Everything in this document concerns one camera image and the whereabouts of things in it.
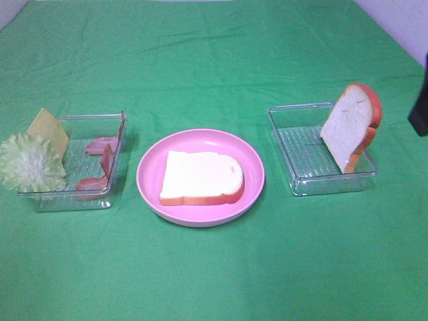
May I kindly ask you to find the bread slice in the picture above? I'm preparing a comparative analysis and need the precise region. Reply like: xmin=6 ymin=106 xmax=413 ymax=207
xmin=159 ymin=150 xmax=245 ymax=206
xmin=320 ymin=83 xmax=383 ymax=174

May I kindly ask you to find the clear left ingredient tray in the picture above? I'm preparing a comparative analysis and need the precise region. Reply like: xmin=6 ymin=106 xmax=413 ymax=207
xmin=18 ymin=112 xmax=128 ymax=211

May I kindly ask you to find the pink round plate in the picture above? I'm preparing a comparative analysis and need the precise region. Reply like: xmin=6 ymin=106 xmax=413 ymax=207
xmin=136 ymin=128 xmax=265 ymax=227

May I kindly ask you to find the bacon strip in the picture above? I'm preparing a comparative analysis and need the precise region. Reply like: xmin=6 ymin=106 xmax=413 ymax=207
xmin=85 ymin=110 xmax=126 ymax=155
xmin=76 ymin=144 xmax=114 ymax=191

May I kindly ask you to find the green lettuce leaf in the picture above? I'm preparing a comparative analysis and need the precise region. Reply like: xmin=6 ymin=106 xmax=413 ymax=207
xmin=1 ymin=132 xmax=66 ymax=193

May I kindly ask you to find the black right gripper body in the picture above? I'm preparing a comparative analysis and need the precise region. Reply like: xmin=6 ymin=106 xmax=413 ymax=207
xmin=408 ymin=58 xmax=428 ymax=136

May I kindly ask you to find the clear right bread tray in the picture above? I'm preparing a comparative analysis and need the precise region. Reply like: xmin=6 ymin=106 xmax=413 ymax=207
xmin=267 ymin=102 xmax=377 ymax=196

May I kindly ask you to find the yellow cheese slice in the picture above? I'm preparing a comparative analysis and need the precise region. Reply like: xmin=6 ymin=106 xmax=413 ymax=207
xmin=26 ymin=108 xmax=70 ymax=162

